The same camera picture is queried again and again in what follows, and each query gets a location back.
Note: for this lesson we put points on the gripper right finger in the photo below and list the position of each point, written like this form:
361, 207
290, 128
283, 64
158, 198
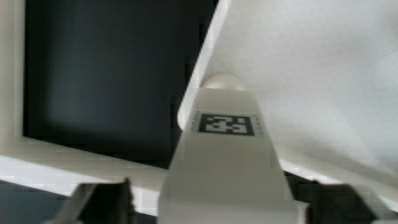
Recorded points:
386, 215

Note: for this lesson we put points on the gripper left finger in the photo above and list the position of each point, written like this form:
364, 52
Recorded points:
75, 205

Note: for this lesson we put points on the white desk leg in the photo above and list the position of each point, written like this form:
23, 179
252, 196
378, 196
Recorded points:
226, 187

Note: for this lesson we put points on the white desk top tray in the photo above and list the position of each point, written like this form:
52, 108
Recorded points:
311, 51

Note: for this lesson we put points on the white U-shaped fence frame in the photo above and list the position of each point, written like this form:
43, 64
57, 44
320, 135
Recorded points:
84, 95

